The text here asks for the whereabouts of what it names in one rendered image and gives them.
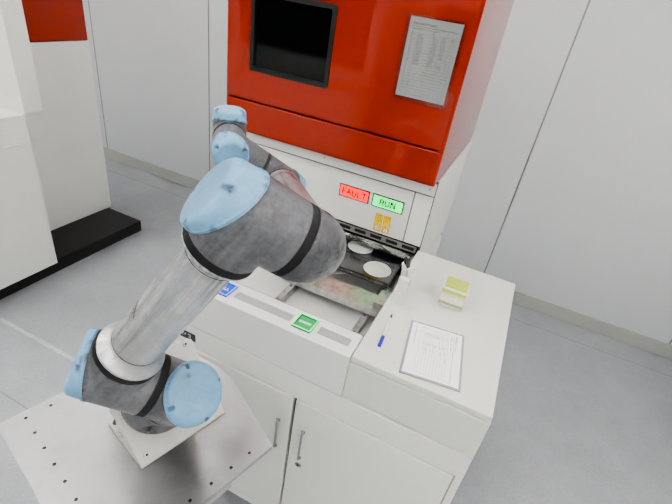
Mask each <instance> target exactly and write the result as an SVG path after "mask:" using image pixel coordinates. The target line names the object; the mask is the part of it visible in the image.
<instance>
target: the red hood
mask: <svg viewBox="0 0 672 504"><path fill-rule="evenodd" d="M513 3H514V0H228V37H227V105H233V106H238V107H241V108H243V109H244V110H245V111H246V121H247V125H246V132H250V133H253V134H256V135H260V136H263V137H266V138H270V139H273V140H277V141H280V142H283V143H287V144H290V145H293V146H297V147H300V148H304V149H307V150H310V151H314V152H317V153H320V154H324V155H327V156H331V157H334V158H337V159H341V160H344V161H347V162H351V163H354V164H357V165H361V166H364V167H368V168H371V169H374V170H378V171H381V172H384V173H388V174H391V175H395V176H398V177H401V178H405V179H408V180H411V181H415V182H418V183H422V184H425V185H428V186H432V187H433V186H435V184H436V183H437V182H438V181H439V179H440V178H441V177H442V176H443V174H444V173H445V172H446V170H447V169H448V168H449V167H450V165H451V164H452V163H453V161H454V160H455V159H456V158H457V156H458V155H459V154H460V152H461V151H462V150H463V149H464V147H465V146H466V145H467V143H468V142H469V141H470V140H471V138H472V136H473V132H474V129H475V126H476V123H477V119H478V116H479V113H480V110H481V107H482V103H483V100H484V97H485V94H486V90H487V87H488V84H489V81H490V77H491V74H492V71H493V68H494V65H495V61H496V58H497V55H498V52H499V48H500V45H501V42H502V39H503V36H504V32H505V29H506V26H507V23H508V19H509V16H510V13H511V10H512V6H513Z"/></svg>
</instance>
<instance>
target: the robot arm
mask: <svg viewBox="0 0 672 504"><path fill-rule="evenodd" d="M212 122H213V133H212V143H211V154H212V158H213V168H212V169H211V170H210V171H209V172H208V173H207V174H206V175H205V176H204V177H203V178H202V180H201V181H200V182H199V183H198V184H197V186H196V187H195V190H194V191H193V192H192V193H191V194H190V195H189V197H188V199H187V200H186V202H185V204H184V206H183V208H182V211H181V214H180V223H181V225H182V226H183V228H182V232H181V237H182V241H183V245H182V246H181V247H180V248H179V250H178V251H177V252H176V253H175V255H174V256H173V257H172V258H171V260H170V261H169V262H168V263H167V265H166V266H165V267H164V268H163V270H162V271H161V272H160V273H159V275H158V276H157V277H156V278H155V280H154V281H153V282H152V283H151V285H150V286H149V287H148V288H147V290H146V291H145V292H144V293H143V295H142V296H141V297H140V298H139V300H138V301H137V302H136V303H135V305H134V306H133V307H132V308H131V310H130V311H129V312H128V313H127V315H126V316H125V317H124V318H123V320H120V321H116V322H113V323H111V324H109V325H107V326H106V327H105V328H104V329H103V330H102V329H100V328H97V329H95V328H90V329H88V331H87V333H86V335H85V337H84V339H83V341H82V343H81V346H80V348H79V350H78V352H77V355H76V357H75V359H74V362H73V364H72V366H71V369H70V371H69V373H68V376H67V378H66V380H65V383H64V386H63V391H64V393H65V394H66V395H67V396H69V397H72V398H75V399H78V400H80V401H81V402H88V403H92V404H96V405H99V406H103V407H106V408H110V409H114V410H117V411H120V412H121V415H122V417H123V419H124V421H125V422H126V423H127V424H128V425H129V426H130V427H131V428H132V429H134V430H135V431H138V432H140V433H144V434H161V433H164V432H167V431H169V430H171V429H173V428H175V427H180V428H192V427H195V426H199V425H201V424H203V423H205V422H206V421H208V420H209V419H210V418H211V417H212V416H213V415H214V414H215V412H216V411H217V409H218V407H219V405H220V402H221V398H222V383H221V380H220V377H219V374H218V373H217V371H216V370H215V369H214V368H213V367H212V366H211V365H209V364H207V363H205V362H202V361H198V360H191V361H185V360H182V359H179V358H176V357H174V356H171V355H168V354H165V351H166V350H167V349H168V348H169V346H170V345H171V344H172V343H173V342H174V341H175V340H176V339H177V338H178V337H179V336H180V335H181V333H182V332H183V331H184V330H185V329H186V328H187V327H188V326H189V325H190V324H191V323H192V322H193V321H194V319H195V318H196V317H197V316H198V315H199V314H200V313H201V312H202V311H203V310H204V309H205V308H206V306H207V305H208V304H209V303H210V302H211V301H212V300H213V299H214V298H215V297H216V296H217V295H218V294H219V292H220V291H221V290H222V289H223V288H224V287H225V286H226V285H227V284H228V283H229V282H230V281H241V280H244V279H246V278H247V277H249V276H250V275H251V274H252V272H253V271H254V270H255V269H256V268H257V267H260V268H262V269H264V270H266V271H268V272H270V273H272V274H274V275H276V276H278V277H280V278H282V279H284V280H287V281H291V282H296V283H312V282H316V281H319V280H322V279H324V278H326V277H328V276H329V275H331V274H332V273H333V272H334V271H335V270H336V269H337V268H338V267H339V266H340V264H341V262H342V261H343V259H344V256H345V253H346V246H347V243H346V236H345V233H344V231H343V229H342V227H341V226H340V224H339V223H338V222H337V221H336V219H335V218H334V217H333V216H332V215H331V214H330V213H329V212H327V211H326V210H323V209H321V208H320V207H319V206H318V205H317V204H316V202H315V201H314V199H313V198H312V197H311V195H310V194H309V193H308V191H307V190H306V188H305V187H306V180H305V178H304V177H303V176H302V175H301V174H299V172H298V171H297V170H295V169H292V168H291V167H289V166H288V165H286V164H285V163H283V162H282V161H280V160H279V159H277V158H276V157H275V156H273V155H272V154H270V153H269V152H267V151H266V150H264V149H263V148H262V147H260V146H259V145H257V144H256V143H254V142H253V141H251V140H250V139H248V138H247V136H246V125H247V121H246V111H245V110H244V109H243V108H241V107H238V106H233V105H219V106H216V107H215V108H214V109H213V119H212Z"/></svg>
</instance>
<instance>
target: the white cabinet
mask: <svg viewBox="0 0 672 504"><path fill-rule="evenodd" d="M187 338H188V339H191V340H192V342H193V344H194V346H195V349H196V351H197V353H198V355H199V356H200V357H202V358H204V359H205V360H207V361H209V362H211V363H213V364H215V365H217V366H219V367H220V368H221V369H222V370H223V371H224V372H225V373H226V374H227V375H228V376H230V377H231V378H232V379H233V380H234V382H235V384H236V385H237V387H238V389H239V390H240V392H241V394H242V395H243V397H244V399H245V401H246V402H247V404H248V406H249V407H250V409H251V411H252V412H253V414H254V416H255V418H256V419H257V421H258V423H259V424H260V426H261V428H262V429H263V431H264V433H265V435H266V436H267V438H268V440H269V441H270V443H271V445H272V449H271V450H270V451H269V452H268V453H266V454H265V455H264V456H263V457H262V458H260V459H259V460H258V461H257V462H256V463H254V464H253V465H252V466H251V467H250V468H248V469H247V470H246V471H245V472H244V473H242V474H241V475H240V476H239V477H238V478H236V479H235V480H234V481H233V482H232V483H231V487H230V488H229V489H228V490H229V491H231V492H233V493H234V494H236V495H238V496H239V497H241V498H243V499H244V500H246V501H248V502H249V503H251V504H450V503H451V501H452V499H453V497H454V495H455V493H456V491H457V489H458V487H459V485H460V483H461V481H462V479H463V477H464V475H465V473H466V471H467V469H468V467H469V465H470V463H471V461H472V460H473V457H472V456H470V455H468V454H466V453H464V452H462V451H460V450H457V449H455V448H453V447H451V446H449V445H447V444H445V443H443V442H440V441H438V440H436V439H434V438H432V437H430V436H428V435H426V434H423V433H421V432H419V431H417V430H415V429H413V428H411V427H409V426H406V425H404V424H402V423H400V422H398V421H396V420H394V419H392V418H389V417H387V416H385V415H383V414H381V413H379V412H377V411H374V410H372V409H370V408H368V407H366V406H364V405H362V404H360V403H357V402H355V401H353V400H351V399H349V398H347V397H345V396H343V395H342V396H341V397H340V396H338V395H336V394H333V393H331V392H329V391H327V390H325V389H323V388H321V387H319V386H316V385H314V384H312V383H310V382H308V381H306V380H304V379H302V378H300V377H297V376H295V375H293V374H291V373H289V372H287V371H285V370H283V369H280V368H278V367H276V366H274V365H272V364H270V363H268V362H266V361H264V360H261V359H259V358H257V357H255V356H253V355H251V354H249V353H247V352H244V351H242V350H240V349H238V348H236V347H234V346H232V345H230V344H228V343H225V342H223V341H221V340H219V339H217V338H215V337H213V336H211V335H208V334H206V333H204V332H202V331H200V330H198V329H196V328H194V327H192V326H188V327H187V328H186V329H185V330H184V331H183V332H182V333H181V335H180V336H179V337H178V338H177V339H176V340H175V341H174V342H173V343H175V344H177V343H179V342H181V341H183V340H185V339H187Z"/></svg>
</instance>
